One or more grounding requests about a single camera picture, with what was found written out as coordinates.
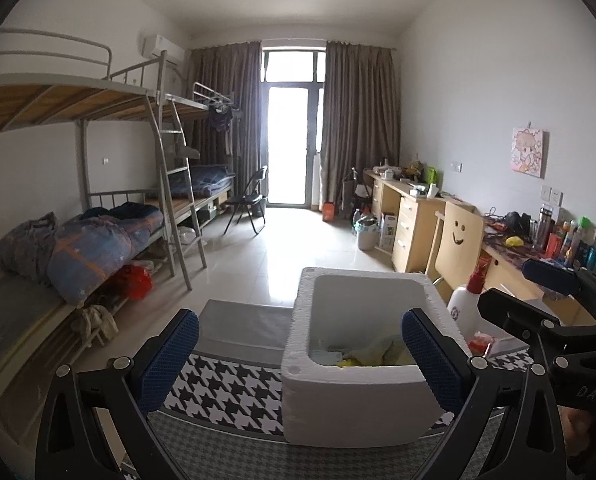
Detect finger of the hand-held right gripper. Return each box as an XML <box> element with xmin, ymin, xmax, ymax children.
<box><xmin>478</xmin><ymin>287</ymin><xmax>561</xmax><ymax>347</ymax></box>
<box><xmin>522</xmin><ymin>258</ymin><xmax>586</xmax><ymax>297</ymax></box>

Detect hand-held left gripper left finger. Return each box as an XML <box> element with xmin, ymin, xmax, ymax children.
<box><xmin>34</xmin><ymin>308</ymin><xmax>200</xmax><ymax>480</ymax></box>

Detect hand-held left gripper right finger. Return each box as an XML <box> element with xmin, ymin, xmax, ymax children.
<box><xmin>401</xmin><ymin>308</ymin><xmax>570</xmax><ymax>480</ymax></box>

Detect white foam box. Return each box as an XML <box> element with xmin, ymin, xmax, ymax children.
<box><xmin>281</xmin><ymin>266</ymin><xmax>471</xmax><ymax>447</ymax></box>

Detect blue face mask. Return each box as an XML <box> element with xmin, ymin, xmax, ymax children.
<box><xmin>311</xmin><ymin>350</ymin><xmax>345</xmax><ymax>367</ymax></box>

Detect person's right hand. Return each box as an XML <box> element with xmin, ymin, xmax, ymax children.
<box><xmin>560</xmin><ymin>406</ymin><xmax>596</xmax><ymax>467</ymax></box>

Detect wooden desk with dark cover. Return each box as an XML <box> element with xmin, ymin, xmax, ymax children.
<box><xmin>478</xmin><ymin>215</ymin><xmax>596</xmax><ymax>327</ymax></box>

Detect group of toiletry bottles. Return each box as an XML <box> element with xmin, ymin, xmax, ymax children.
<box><xmin>530</xmin><ymin>203</ymin><xmax>596</xmax><ymax>272</ymax></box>

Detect red clear plastic packet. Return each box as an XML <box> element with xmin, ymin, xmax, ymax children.
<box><xmin>466</xmin><ymin>331</ymin><xmax>529</xmax><ymax>357</ymax></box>

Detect white bottle with red pump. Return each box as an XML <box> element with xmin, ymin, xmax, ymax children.
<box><xmin>446</xmin><ymin>260</ymin><xmax>494</xmax><ymax>337</ymax></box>

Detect houndstooth patterned blanket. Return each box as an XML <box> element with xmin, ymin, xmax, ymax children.
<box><xmin>78</xmin><ymin>298</ymin><xmax>546</xmax><ymax>480</ymax></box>

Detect black headphones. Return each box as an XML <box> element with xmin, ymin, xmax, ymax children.
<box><xmin>502</xmin><ymin>211</ymin><xmax>531</xmax><ymax>234</ymax></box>

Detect beige cloth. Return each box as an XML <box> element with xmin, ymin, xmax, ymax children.
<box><xmin>72</xmin><ymin>304</ymin><xmax>120</xmax><ymax>347</ymax></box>

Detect red plastic bag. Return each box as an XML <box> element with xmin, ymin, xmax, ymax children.
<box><xmin>117</xmin><ymin>264</ymin><xmax>154</xmax><ymax>301</ymax></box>

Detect wooden chair with smiley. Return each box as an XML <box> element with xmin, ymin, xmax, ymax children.
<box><xmin>425</xmin><ymin>200</ymin><xmax>485</xmax><ymax>294</ymax></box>

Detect wooden desk with drawers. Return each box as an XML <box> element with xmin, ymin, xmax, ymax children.
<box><xmin>362</xmin><ymin>169</ymin><xmax>476</xmax><ymax>274</ymax></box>

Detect white carton box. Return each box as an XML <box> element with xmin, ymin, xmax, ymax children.
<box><xmin>379</xmin><ymin>212</ymin><xmax>399</xmax><ymax>252</ymax></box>

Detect blue orange plaid quilt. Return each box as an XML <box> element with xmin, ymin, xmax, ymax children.
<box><xmin>0</xmin><ymin>202</ymin><xmax>165</xmax><ymax>307</ymax></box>

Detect white trash bin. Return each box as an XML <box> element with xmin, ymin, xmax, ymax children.
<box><xmin>355</xmin><ymin>214</ymin><xmax>381</xmax><ymax>252</ymax></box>

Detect grey mattress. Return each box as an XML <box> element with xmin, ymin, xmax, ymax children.
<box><xmin>0</xmin><ymin>276</ymin><xmax>87</xmax><ymax>357</ymax></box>

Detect black cart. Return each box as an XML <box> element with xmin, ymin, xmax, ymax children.
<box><xmin>341</xmin><ymin>168</ymin><xmax>374</xmax><ymax>217</ymax></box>

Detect black folding chair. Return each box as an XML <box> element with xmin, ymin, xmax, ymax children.
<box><xmin>222</xmin><ymin>165</ymin><xmax>269</xmax><ymax>236</ymax></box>

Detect blue plaid bedding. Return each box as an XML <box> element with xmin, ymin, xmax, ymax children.
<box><xmin>190</xmin><ymin>163</ymin><xmax>237</xmax><ymax>199</ymax></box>

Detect brown curtain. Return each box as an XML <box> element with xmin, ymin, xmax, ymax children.
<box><xmin>185</xmin><ymin>40</ymin><xmax>264</xmax><ymax>202</ymax></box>
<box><xmin>323</xmin><ymin>40</ymin><xmax>401</xmax><ymax>212</ymax></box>

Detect glass balcony door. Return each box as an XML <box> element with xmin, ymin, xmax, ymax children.
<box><xmin>260</xmin><ymin>49</ymin><xmax>327</xmax><ymax>209</ymax></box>

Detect dark hanging clothes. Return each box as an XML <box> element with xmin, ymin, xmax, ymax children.
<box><xmin>205</xmin><ymin>100</ymin><xmax>241</xmax><ymax>154</ymax></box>

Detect small metal bunk bed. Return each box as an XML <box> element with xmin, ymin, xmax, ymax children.
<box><xmin>155</xmin><ymin>81</ymin><xmax>242</xmax><ymax>242</ymax></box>

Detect large metal bunk bed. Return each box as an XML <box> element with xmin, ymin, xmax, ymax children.
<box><xmin>0</xmin><ymin>27</ymin><xmax>209</xmax><ymax>411</ymax></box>

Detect white air conditioner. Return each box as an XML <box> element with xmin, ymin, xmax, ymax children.
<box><xmin>140</xmin><ymin>33</ymin><xmax>187</xmax><ymax>66</ymax></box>

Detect wall poster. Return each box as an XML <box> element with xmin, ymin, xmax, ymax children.
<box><xmin>510</xmin><ymin>126</ymin><xmax>549</xmax><ymax>180</ymax></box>

